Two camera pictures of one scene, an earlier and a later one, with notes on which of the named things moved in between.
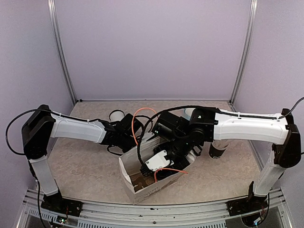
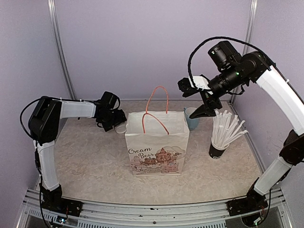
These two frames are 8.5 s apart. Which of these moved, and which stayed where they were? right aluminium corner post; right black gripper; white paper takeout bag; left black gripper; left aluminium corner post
Moved: left black gripper; right black gripper; white paper takeout bag
Stayed: right aluminium corner post; left aluminium corner post
